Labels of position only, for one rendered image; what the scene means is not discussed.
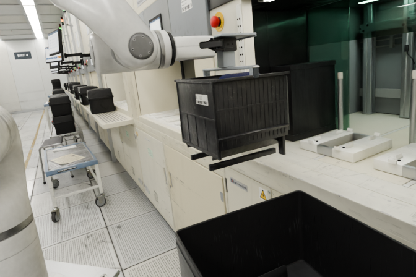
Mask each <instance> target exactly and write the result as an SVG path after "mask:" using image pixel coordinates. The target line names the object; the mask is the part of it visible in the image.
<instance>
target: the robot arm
mask: <svg viewBox="0 0 416 277"><path fill-rule="evenodd" d="M50 1H51V2H52V3H53V4H54V5H55V6H56V7H58V8H60V9H62V10H64V11H67V12H68V13H70V14H72V15H73V16H75V17H76V18H78V19H79V20H80V21H81V22H83V23H84V24H85V25H86V26H88V27H89V28H90V29H91V30H92V31H93V32H92V33H91V34H90V38H89V46H90V55H91V59H92V64H93V67H94V69H95V71H96V73H97V74H99V75H102V74H114V73H121V72H133V71H140V70H152V69H164V68H169V66H172V65H173V64H174V63H175V61H189V60H197V59H207V58H214V57H215V56H216V53H217V51H223V52H226V51H236V50H237V43H236V38H222V39H214V37H213V36H177V37H173V36H172V34H171V33H170V32H166V31H165V30H150V29H149V28H148V26H147V25H146V24H145V23H144V21H143V20H142V19H141V18H140V17H139V15H138V14H137V13H136V12H135V10H134V9H133V8H132V7H131V6H130V5H129V3H128V2H127V1H126V0H50ZM216 47H217V48H218V49H216ZM0 277H66V276H64V275H62V274H61V273H54V272H48V271H47V268H46V263H45V259H44V256H43V251H42V248H41V244H40V239H39V236H38V231H37V227H36V224H35V219H34V216H33V211H32V207H31V204H30V199H29V196H28V190H27V180H26V173H25V163H24V154H23V149H22V142H21V138H20V134H19V130H18V127H17V124H16V122H15V120H14V118H13V117H12V116H11V114H10V113H9V112H8V111H7V110H6V109H4V108H3V107H1V106H0Z"/></svg>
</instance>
